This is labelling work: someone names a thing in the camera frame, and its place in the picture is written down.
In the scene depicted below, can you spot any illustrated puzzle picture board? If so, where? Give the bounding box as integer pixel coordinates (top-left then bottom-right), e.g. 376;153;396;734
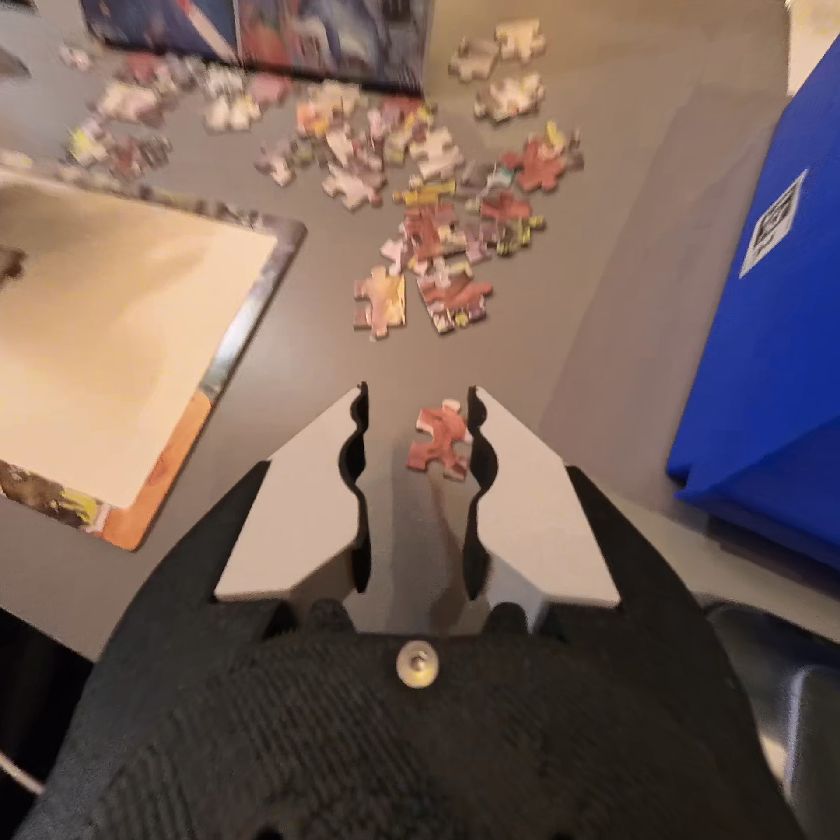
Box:
79;0;438;94

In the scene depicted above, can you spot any printed paper sheet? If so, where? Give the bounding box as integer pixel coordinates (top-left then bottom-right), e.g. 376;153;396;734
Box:
785;0;840;99

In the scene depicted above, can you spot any pile of puzzle pieces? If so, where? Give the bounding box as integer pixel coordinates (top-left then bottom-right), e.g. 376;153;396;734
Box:
59;18;586;343

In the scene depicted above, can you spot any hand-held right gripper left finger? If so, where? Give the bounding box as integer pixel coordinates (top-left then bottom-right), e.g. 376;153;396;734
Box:
212;382;373;605

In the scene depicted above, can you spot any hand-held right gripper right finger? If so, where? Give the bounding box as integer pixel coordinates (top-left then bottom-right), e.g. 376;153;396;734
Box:
461;386;622;634

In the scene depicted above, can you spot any reddish brown puzzle piece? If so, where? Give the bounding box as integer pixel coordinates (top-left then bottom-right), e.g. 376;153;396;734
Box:
406;398;475;482

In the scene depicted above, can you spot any blue plastic bin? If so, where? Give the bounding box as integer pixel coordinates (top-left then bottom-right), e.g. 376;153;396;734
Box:
665;23;840;573

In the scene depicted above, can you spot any puzzle frame tray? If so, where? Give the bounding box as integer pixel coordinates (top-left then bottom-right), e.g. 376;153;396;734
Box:
0;151;308;553

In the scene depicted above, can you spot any white cable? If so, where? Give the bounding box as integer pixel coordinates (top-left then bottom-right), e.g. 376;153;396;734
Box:
0;748;46;796

